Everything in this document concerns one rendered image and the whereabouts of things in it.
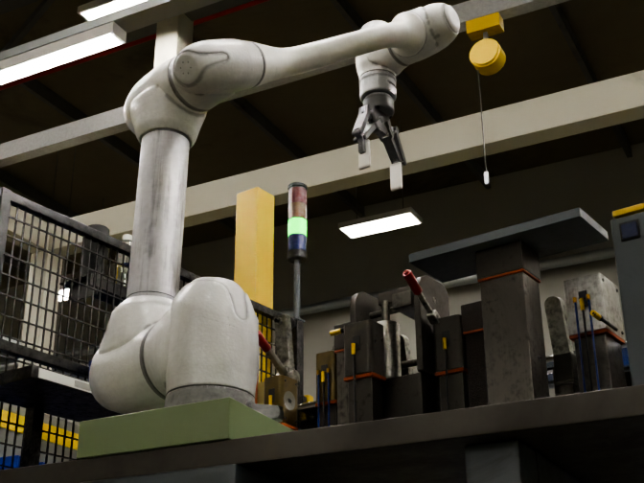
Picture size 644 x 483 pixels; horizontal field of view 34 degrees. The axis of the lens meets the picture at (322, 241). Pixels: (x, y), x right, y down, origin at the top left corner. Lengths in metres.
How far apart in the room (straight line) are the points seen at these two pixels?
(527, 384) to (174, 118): 0.89
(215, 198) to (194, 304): 5.04
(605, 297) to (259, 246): 1.71
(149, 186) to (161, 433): 0.62
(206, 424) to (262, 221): 2.05
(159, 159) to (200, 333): 0.49
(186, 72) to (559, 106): 4.14
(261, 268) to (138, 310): 1.62
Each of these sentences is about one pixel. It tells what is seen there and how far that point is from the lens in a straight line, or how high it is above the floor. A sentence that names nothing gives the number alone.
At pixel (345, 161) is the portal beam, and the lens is 6.43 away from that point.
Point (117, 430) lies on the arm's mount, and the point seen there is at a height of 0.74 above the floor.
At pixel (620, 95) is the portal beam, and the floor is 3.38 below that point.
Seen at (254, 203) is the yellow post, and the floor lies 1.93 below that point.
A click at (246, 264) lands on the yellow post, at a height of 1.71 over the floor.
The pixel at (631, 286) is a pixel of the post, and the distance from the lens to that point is 1.92.
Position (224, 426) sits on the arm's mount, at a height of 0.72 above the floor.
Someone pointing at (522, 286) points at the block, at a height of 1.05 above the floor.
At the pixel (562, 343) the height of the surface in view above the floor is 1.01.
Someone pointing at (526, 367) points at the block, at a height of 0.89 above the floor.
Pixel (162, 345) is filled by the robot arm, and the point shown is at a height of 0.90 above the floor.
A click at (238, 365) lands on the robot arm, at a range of 1.77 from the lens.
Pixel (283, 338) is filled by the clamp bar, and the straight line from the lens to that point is 2.57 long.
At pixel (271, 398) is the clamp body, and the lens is 2.49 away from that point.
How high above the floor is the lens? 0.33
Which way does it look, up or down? 24 degrees up
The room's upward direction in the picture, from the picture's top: straight up
